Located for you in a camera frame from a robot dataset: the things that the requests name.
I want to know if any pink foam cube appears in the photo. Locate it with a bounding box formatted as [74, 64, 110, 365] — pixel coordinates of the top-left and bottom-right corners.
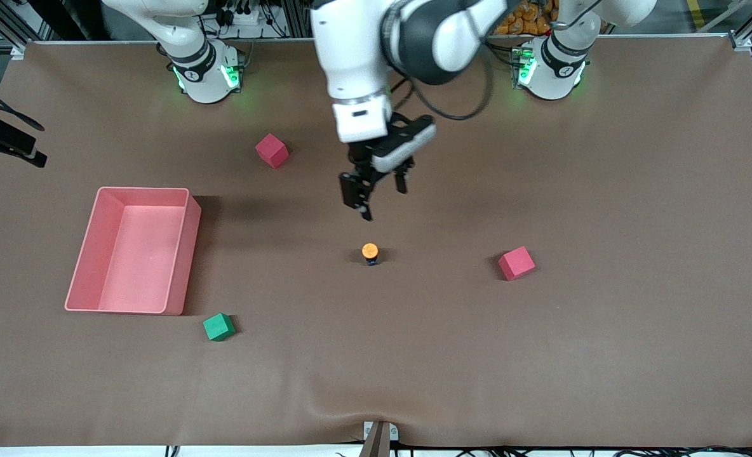
[255, 133, 290, 169]
[498, 246, 536, 281]

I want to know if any white power strip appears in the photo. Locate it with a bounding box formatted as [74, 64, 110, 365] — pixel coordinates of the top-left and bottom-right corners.
[219, 0, 265, 27]

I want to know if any brown table cloth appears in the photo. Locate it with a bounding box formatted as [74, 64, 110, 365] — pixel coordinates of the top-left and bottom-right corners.
[0, 35, 752, 449]

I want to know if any pink plastic tray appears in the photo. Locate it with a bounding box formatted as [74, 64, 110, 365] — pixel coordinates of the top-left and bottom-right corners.
[64, 186, 202, 316]

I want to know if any green foam cube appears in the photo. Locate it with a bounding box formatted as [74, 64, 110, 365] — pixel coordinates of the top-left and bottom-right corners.
[203, 313, 236, 342]

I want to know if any orange snack bag pile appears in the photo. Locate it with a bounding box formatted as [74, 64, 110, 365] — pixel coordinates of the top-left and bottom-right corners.
[493, 0, 558, 37]

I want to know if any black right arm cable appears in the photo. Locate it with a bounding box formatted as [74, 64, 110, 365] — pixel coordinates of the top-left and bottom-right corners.
[0, 75, 46, 133]

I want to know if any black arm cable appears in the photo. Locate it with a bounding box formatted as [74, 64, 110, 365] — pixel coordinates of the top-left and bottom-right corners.
[390, 35, 497, 123]
[0, 75, 46, 133]

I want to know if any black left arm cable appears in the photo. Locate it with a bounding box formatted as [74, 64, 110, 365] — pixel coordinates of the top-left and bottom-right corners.
[390, 35, 497, 123]

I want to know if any grey camera stand bracket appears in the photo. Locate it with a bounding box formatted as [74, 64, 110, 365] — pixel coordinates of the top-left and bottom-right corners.
[358, 421, 400, 457]

